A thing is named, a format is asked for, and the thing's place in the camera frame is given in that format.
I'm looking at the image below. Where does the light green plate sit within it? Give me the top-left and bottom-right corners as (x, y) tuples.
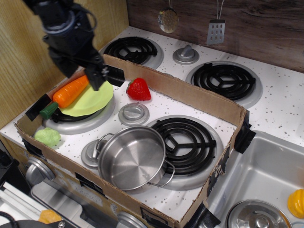
(60, 81), (114, 117)

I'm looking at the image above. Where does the silver sink basin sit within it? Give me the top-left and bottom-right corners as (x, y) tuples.
(207, 131), (304, 228)

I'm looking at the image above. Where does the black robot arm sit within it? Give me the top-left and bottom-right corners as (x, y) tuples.
(25, 0), (106, 91)

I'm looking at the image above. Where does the cardboard fence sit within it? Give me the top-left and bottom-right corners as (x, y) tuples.
(16, 55), (250, 228)

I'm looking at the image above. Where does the silver front stove knob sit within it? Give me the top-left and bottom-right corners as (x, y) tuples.
(81, 139), (106, 170)

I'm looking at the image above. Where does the silver oven dial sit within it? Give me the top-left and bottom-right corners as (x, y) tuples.
(116, 211), (142, 228)
(26, 157), (55, 186)

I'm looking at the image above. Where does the orange toy bottom left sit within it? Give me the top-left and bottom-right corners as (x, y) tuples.
(38, 209), (62, 224)

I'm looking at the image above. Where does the green toy lettuce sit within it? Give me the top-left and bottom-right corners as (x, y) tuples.
(34, 127), (61, 147)

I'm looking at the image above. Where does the front left black burner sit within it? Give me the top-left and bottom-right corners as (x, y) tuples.
(43, 96), (116, 135)

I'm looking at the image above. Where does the back left black burner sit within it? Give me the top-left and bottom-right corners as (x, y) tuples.
(101, 37), (164, 69)

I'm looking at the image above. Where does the silver pot lid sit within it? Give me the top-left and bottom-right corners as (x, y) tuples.
(226, 199), (292, 228)

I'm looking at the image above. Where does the silver back stove knob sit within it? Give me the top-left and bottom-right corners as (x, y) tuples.
(172, 45), (199, 65)

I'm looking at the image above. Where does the silver stove knob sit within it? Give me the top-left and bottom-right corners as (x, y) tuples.
(118, 103), (150, 126)
(172, 45), (199, 65)
(81, 139), (106, 170)

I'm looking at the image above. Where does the silver oven dial right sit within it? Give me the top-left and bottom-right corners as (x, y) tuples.
(116, 211), (142, 228)

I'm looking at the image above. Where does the red toy strawberry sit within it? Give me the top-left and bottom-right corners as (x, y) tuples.
(126, 78), (152, 101)

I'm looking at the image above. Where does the front right black burner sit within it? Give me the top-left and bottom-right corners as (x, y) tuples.
(147, 115), (223, 190)

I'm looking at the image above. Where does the back right black burner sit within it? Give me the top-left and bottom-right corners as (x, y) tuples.
(185, 61), (263, 109)

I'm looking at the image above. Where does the stainless steel pot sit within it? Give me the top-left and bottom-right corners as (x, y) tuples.
(98, 126), (175, 193)

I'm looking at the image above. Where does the silver centre stove knob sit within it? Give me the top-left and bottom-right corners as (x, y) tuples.
(118, 103), (150, 126)

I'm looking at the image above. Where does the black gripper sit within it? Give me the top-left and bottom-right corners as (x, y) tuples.
(43, 9), (106, 91)

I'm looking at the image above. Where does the hanging metal spatula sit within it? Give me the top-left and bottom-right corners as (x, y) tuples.
(206, 0), (226, 45)

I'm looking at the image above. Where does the yellow toy in sink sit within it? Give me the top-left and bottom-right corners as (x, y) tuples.
(287, 189), (304, 219)

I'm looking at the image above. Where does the orange toy carrot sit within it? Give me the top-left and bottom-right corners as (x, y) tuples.
(39, 75), (89, 119)

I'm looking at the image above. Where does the hanging slotted metal spoon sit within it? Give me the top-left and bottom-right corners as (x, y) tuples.
(158, 0), (179, 34)

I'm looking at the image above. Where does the black burner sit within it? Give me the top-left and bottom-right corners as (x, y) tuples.
(185, 61), (263, 109)
(43, 96), (116, 135)
(101, 37), (164, 69)
(147, 115), (223, 190)

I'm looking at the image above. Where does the black cable bottom left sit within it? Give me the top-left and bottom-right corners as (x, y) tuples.
(0, 210), (17, 228)

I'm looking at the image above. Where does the silver oven dial left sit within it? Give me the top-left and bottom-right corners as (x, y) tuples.
(26, 157), (55, 186)

